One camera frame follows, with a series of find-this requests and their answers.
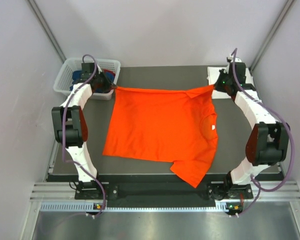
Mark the orange t-shirt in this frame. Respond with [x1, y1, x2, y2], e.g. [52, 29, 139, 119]
[103, 85, 218, 188]

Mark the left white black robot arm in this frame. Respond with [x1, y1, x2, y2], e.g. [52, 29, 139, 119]
[51, 62, 114, 199]

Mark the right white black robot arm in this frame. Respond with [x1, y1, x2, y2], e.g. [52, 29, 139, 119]
[214, 58, 289, 198]

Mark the red t-shirt in basket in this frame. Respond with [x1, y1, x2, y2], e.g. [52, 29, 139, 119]
[103, 69, 116, 83]

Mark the white folded t-shirt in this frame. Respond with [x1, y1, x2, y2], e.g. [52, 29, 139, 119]
[207, 66, 255, 100]

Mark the blue t-shirt in basket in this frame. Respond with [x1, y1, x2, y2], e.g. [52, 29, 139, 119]
[69, 70, 82, 91]

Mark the white plastic basket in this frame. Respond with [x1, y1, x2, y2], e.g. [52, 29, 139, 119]
[53, 57, 121, 97]

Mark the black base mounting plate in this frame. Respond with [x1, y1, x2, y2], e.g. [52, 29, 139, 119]
[73, 181, 256, 208]

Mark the grey slotted cable duct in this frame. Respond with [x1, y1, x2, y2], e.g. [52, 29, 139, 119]
[40, 201, 240, 213]

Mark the aluminium frame rail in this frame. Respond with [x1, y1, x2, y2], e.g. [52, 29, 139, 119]
[30, 181, 300, 202]

